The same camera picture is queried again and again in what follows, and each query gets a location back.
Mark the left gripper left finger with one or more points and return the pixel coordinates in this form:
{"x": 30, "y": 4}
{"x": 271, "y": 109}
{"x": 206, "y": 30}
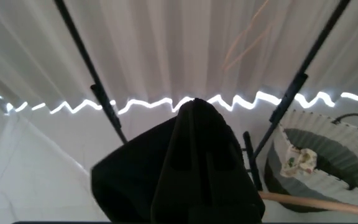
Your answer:
{"x": 179, "y": 186}

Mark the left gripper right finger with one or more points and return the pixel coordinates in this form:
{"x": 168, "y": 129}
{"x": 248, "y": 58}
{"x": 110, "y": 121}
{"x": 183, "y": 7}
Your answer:
{"x": 228, "y": 193}

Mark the black garment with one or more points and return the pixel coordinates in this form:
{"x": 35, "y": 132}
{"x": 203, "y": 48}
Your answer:
{"x": 126, "y": 177}

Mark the pink clothes hanger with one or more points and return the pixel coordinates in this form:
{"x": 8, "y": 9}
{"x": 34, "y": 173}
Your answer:
{"x": 247, "y": 30}
{"x": 322, "y": 204}

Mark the white laundry basket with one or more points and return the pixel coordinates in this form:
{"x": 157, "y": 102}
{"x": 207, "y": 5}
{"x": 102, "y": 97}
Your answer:
{"x": 337, "y": 186}

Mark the black clothes rack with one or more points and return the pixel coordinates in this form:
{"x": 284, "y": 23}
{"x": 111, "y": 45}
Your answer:
{"x": 290, "y": 93}

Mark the cream printed garment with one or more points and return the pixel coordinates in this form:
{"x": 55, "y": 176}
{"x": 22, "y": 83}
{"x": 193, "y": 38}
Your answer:
{"x": 300, "y": 160}

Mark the white curtain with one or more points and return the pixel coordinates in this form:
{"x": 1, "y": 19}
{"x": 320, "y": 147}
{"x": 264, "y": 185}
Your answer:
{"x": 166, "y": 46}

